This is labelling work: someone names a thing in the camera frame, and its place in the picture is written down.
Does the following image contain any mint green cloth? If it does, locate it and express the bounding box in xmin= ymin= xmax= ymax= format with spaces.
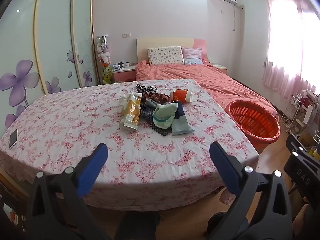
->
xmin=152 ymin=102 xmax=179 ymax=130

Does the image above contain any clear plastic wrapper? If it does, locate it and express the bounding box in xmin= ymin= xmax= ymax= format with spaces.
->
xmin=118 ymin=93 xmax=131 ymax=117

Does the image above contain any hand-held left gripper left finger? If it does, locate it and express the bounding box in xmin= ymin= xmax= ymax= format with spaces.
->
xmin=30 ymin=142 xmax=109 ymax=240

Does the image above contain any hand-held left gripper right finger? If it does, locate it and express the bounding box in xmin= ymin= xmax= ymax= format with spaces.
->
xmin=209 ymin=141 xmax=294 ymax=240

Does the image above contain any floral sliding door wardrobe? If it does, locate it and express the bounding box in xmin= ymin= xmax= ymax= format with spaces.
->
xmin=0 ymin=0 xmax=99 ymax=130

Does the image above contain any pink floral tablecloth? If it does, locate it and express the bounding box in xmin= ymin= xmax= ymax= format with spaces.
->
xmin=0 ymin=79 xmax=259 ymax=212

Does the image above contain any dark dotted sock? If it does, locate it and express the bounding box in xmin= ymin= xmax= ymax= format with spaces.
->
xmin=140 ymin=100 xmax=173 ymax=137

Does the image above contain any bed with coral duvet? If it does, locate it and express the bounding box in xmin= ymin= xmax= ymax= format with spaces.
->
xmin=136 ymin=37 xmax=208 ymax=64

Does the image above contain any wooden furniture piece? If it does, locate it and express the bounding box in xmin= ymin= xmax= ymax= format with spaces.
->
xmin=0 ymin=166 xmax=32 ymax=240

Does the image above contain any tube of plush toys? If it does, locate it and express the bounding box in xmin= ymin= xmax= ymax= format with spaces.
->
xmin=96 ymin=35 xmax=112 ymax=85

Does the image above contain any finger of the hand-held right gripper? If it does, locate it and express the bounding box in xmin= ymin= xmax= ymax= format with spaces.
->
xmin=286 ymin=134 xmax=320 ymax=167

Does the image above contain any red plaid cloth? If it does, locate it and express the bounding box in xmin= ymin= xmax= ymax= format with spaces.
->
xmin=142 ymin=92 xmax=173 ymax=105

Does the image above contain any pink bed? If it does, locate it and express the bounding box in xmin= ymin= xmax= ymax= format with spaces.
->
xmin=135 ymin=60 xmax=279 ymax=121

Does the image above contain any cardboard box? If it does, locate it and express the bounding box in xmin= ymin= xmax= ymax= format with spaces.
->
xmin=299 ymin=131 xmax=317 ymax=147

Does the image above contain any green plush toy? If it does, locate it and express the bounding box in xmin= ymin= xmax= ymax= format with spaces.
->
xmin=102 ymin=65 xmax=112 ymax=84

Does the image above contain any pink white plush toy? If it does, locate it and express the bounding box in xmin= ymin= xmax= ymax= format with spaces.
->
xmin=98 ymin=46 xmax=111 ymax=64

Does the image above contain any white floral pillow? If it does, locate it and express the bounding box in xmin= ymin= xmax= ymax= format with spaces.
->
xmin=147 ymin=46 xmax=185 ymax=66

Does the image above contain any white smartphone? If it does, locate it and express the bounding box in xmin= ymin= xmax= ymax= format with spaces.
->
xmin=9 ymin=129 xmax=18 ymax=150

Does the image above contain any black white patterned cloth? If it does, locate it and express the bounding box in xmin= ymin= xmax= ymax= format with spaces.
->
xmin=136 ymin=84 xmax=157 ymax=95

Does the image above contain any person's right hand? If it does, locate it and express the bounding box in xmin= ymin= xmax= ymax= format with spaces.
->
xmin=291 ymin=197 xmax=313 ymax=233

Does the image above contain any white wall pipe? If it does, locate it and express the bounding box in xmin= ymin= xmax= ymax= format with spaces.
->
xmin=232 ymin=4 xmax=245 ymax=32

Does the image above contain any grey blue cloth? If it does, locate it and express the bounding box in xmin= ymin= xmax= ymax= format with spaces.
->
xmin=144 ymin=99 xmax=163 ymax=108

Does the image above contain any pink striped pillow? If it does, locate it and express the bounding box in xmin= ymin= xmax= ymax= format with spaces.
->
xmin=182 ymin=46 xmax=203 ymax=65

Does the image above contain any dark navy cloth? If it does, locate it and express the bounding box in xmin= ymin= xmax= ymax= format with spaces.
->
xmin=175 ymin=101 xmax=187 ymax=120

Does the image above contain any white shelf cart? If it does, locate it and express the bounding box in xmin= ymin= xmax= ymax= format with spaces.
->
xmin=295 ymin=89 xmax=320 ymax=140

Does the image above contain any orange plastic basket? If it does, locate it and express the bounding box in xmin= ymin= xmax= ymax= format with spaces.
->
xmin=224 ymin=100 xmax=281 ymax=151

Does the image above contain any gold snack packet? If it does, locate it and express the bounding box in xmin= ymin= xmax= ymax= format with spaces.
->
xmin=119 ymin=91 xmax=143 ymax=130

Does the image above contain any white wire rack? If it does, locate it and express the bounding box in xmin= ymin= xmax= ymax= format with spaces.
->
xmin=285 ymin=95 xmax=304 ymax=134

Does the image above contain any orange paper cup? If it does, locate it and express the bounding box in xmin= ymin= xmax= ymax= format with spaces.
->
xmin=170 ymin=89 xmax=193 ymax=103

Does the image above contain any pink curtain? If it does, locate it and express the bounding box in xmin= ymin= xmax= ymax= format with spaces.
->
xmin=262 ymin=0 xmax=320 ymax=96

